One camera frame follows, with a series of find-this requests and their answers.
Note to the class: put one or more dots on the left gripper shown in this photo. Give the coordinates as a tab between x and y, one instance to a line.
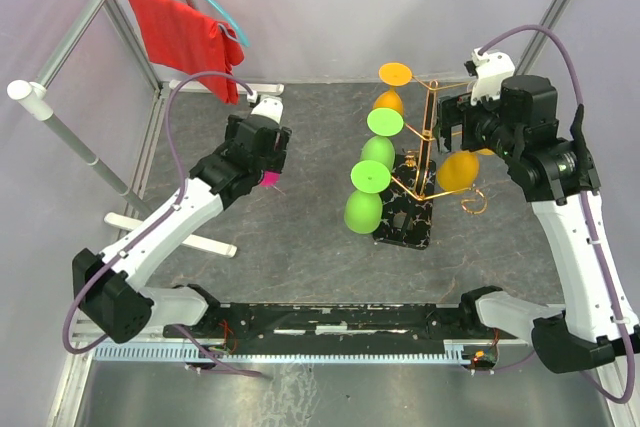
276	159

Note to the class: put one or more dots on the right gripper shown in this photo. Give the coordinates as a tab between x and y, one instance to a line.
458	110

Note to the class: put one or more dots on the pink plastic goblet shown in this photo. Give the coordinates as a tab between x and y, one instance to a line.
269	179

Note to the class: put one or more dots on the orange plastic goblet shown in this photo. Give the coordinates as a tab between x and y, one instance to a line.
393	75
460	169

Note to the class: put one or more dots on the orange plastic goblet front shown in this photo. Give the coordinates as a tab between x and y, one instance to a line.
393	75

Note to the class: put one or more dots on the green plastic goblet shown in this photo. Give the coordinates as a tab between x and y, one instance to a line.
363	210
384	123

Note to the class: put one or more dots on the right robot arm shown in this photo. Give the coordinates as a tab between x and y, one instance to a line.
559	180

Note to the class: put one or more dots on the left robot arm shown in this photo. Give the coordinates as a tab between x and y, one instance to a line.
112	285

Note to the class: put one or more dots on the red cloth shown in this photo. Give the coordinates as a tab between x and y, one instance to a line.
184	39

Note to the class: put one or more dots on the white stand foot front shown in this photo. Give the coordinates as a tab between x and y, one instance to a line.
196	242

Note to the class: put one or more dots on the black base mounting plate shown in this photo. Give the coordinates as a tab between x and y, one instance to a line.
270	328

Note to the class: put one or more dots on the grey clothes stand pole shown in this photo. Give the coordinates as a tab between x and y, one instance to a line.
31	96

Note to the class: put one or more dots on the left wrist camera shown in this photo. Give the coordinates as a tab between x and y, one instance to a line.
266	105

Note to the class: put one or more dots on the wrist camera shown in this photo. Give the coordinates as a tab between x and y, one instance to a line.
490	69
266	105

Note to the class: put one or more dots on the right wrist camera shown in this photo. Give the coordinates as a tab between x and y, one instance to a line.
490	69

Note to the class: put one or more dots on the gold wire wine glass rack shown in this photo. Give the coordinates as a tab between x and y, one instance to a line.
407	204

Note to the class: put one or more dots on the white cable duct strip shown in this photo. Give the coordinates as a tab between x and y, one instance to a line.
186	352

